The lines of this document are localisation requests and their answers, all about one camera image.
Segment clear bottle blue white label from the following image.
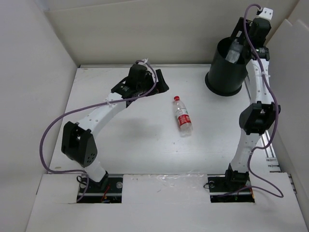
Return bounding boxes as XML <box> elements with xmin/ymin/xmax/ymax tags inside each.
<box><xmin>225</xmin><ymin>42</ymin><xmax>243</xmax><ymax>64</ymax></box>

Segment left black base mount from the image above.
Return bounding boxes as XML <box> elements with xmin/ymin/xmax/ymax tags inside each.
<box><xmin>76</xmin><ymin>174</ymin><xmax>123</xmax><ymax>203</ymax></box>

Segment clear bottle red label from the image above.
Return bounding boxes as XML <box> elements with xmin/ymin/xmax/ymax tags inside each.
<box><xmin>173</xmin><ymin>96</ymin><xmax>193</xmax><ymax>137</ymax></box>

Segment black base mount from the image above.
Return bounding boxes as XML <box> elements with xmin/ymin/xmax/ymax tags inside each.
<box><xmin>76</xmin><ymin>174</ymin><xmax>123</xmax><ymax>203</ymax></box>
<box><xmin>203</xmin><ymin>175</ymin><xmax>255</xmax><ymax>203</ymax></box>

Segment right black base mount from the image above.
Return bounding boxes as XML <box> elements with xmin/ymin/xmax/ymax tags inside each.
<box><xmin>203</xmin><ymin>175</ymin><xmax>255</xmax><ymax>203</ymax></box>

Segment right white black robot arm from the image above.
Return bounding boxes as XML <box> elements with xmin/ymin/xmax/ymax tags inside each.
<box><xmin>223</xmin><ymin>17</ymin><xmax>281</xmax><ymax>196</ymax></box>

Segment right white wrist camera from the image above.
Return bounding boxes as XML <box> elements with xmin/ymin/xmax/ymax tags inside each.
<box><xmin>256</xmin><ymin>7</ymin><xmax>273</xmax><ymax>21</ymax></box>

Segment black cylindrical bin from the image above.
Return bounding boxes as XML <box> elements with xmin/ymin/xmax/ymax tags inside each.
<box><xmin>205</xmin><ymin>37</ymin><xmax>249</xmax><ymax>97</ymax></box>

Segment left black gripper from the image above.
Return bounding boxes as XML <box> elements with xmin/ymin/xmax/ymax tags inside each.
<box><xmin>138</xmin><ymin>70</ymin><xmax>169</xmax><ymax>98</ymax></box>

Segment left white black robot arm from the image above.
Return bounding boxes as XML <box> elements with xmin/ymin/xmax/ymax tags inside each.
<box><xmin>61</xmin><ymin>63</ymin><xmax>169</xmax><ymax>192</ymax></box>

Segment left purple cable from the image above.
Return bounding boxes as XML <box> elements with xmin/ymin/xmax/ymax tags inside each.
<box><xmin>39</xmin><ymin>59</ymin><xmax>159</xmax><ymax>203</ymax></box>

